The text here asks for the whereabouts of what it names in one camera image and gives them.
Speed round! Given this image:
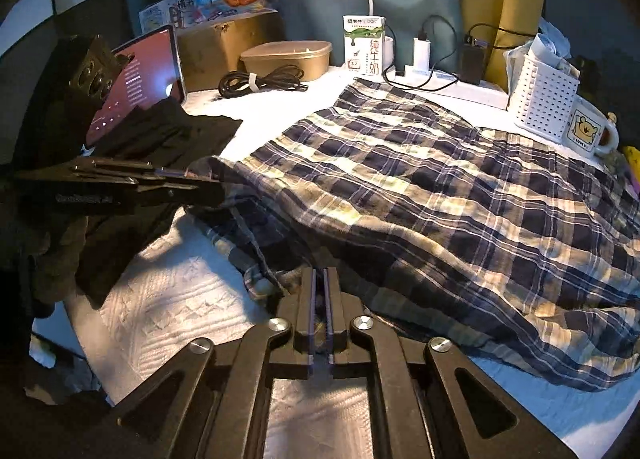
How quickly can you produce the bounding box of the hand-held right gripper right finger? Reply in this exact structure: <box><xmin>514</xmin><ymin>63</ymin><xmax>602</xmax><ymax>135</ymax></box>
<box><xmin>325</xmin><ymin>267</ymin><xmax>577</xmax><ymax>459</ymax></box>

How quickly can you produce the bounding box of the black charger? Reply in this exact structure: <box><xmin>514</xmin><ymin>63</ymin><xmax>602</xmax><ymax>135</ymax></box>
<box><xmin>460</xmin><ymin>36</ymin><xmax>488</xmax><ymax>86</ymax></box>

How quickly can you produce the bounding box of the person's left forearm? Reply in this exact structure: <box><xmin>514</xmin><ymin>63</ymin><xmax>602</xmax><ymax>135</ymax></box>
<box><xmin>20</xmin><ymin>219</ymin><xmax>93</xmax><ymax>305</ymax></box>

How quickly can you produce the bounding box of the yellow snack packet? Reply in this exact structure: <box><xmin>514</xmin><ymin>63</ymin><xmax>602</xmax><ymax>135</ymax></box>
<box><xmin>622</xmin><ymin>146</ymin><xmax>640</xmax><ymax>180</ymax></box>

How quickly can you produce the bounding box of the white charger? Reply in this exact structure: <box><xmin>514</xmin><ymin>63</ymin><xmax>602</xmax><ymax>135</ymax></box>
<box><xmin>411</xmin><ymin>32</ymin><xmax>433</xmax><ymax>75</ymax></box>

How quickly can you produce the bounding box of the small printed paper box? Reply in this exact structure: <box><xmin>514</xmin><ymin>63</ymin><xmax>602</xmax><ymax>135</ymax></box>
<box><xmin>139</xmin><ymin>0</ymin><xmax>201</xmax><ymax>35</ymax></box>

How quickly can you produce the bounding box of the cardboard box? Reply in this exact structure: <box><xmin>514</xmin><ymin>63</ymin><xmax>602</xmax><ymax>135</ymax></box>
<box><xmin>175</xmin><ymin>14</ymin><xmax>286</xmax><ymax>92</ymax></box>

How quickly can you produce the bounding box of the milk carton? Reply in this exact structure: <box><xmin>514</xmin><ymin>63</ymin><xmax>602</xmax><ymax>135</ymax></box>
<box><xmin>342</xmin><ymin>14</ymin><xmax>388</xmax><ymax>77</ymax></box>

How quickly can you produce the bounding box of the white power strip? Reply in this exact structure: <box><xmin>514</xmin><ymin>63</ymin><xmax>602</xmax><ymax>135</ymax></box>
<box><xmin>385</xmin><ymin>66</ymin><xmax>508</xmax><ymax>110</ymax></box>

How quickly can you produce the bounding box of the tablet with red screen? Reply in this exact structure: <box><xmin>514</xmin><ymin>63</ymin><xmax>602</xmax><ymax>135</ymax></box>
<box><xmin>85</xmin><ymin>25</ymin><xmax>188</xmax><ymax>147</ymax></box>

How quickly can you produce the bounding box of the black cloth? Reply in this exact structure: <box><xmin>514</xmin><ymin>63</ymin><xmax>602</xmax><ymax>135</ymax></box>
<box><xmin>75</xmin><ymin>100</ymin><xmax>244</xmax><ymax>307</ymax></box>

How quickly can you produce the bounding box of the white plastic basket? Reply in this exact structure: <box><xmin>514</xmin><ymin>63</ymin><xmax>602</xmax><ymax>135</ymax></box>
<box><xmin>507</xmin><ymin>42</ymin><xmax>581</xmax><ymax>140</ymax></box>

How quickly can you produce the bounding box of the white bear print mug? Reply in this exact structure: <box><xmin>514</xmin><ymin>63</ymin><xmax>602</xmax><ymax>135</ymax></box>
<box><xmin>565</xmin><ymin>94</ymin><xmax>621</xmax><ymax>156</ymax></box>

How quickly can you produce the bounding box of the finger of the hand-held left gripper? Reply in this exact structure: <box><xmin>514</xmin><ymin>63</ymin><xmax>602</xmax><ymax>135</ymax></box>
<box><xmin>135</xmin><ymin>177</ymin><xmax>227</xmax><ymax>208</ymax></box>
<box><xmin>92</xmin><ymin>157</ymin><xmax>195</xmax><ymax>180</ymax></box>

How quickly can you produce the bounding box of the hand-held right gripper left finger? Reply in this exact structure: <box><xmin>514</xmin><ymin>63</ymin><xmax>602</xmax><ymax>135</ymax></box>
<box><xmin>65</xmin><ymin>266</ymin><xmax>317</xmax><ymax>459</ymax></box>

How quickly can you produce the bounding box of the brown food container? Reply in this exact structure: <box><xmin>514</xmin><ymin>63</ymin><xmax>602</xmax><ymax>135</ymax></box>
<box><xmin>240</xmin><ymin>40</ymin><xmax>333</xmax><ymax>81</ymax></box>

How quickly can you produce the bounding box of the coiled black cable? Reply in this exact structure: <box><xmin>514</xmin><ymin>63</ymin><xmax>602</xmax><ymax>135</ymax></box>
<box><xmin>218</xmin><ymin>64</ymin><xmax>311</xmax><ymax>100</ymax></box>

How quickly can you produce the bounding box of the plaid flannel shirt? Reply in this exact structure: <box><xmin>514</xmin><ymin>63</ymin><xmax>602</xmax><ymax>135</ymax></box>
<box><xmin>187</xmin><ymin>76</ymin><xmax>640</xmax><ymax>392</ymax></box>

